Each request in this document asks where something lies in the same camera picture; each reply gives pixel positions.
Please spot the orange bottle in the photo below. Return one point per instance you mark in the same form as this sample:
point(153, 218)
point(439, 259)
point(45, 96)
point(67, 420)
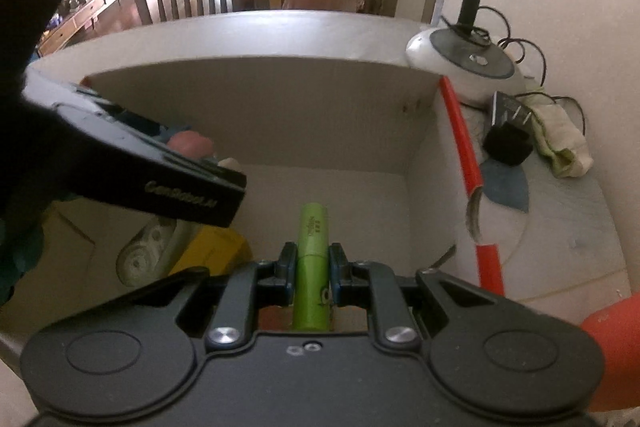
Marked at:
point(612, 357)

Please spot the black plug adapter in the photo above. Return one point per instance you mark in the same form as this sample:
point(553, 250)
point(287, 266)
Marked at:
point(507, 137)

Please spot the white and green cloth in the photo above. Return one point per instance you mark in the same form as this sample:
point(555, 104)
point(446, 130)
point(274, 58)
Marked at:
point(560, 137)

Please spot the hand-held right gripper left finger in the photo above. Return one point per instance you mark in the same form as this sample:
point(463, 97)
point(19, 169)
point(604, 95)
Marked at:
point(289, 277)

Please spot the person's left forearm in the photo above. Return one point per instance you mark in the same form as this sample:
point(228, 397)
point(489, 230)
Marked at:
point(30, 7)

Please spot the green tube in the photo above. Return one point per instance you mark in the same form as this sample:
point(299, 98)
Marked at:
point(312, 247)

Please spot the grey desk lamp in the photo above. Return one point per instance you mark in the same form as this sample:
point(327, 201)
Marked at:
point(465, 62)

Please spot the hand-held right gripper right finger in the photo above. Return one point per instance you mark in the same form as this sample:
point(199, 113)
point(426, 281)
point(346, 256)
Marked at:
point(336, 277)

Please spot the pink bowl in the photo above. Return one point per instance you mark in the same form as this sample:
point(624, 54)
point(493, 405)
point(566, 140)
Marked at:
point(187, 144)

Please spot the wooden tv console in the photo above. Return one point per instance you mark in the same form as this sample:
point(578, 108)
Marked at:
point(85, 17)

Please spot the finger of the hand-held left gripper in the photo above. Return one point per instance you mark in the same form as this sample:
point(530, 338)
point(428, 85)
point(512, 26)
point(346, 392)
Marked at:
point(175, 130)

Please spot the yellow small box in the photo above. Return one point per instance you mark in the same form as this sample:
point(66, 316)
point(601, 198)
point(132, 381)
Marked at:
point(220, 247)

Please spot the white tape dispenser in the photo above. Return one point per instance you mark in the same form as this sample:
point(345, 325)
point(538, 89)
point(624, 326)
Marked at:
point(145, 252)

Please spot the red and white cardboard box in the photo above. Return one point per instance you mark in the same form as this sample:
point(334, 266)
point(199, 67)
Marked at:
point(325, 117)

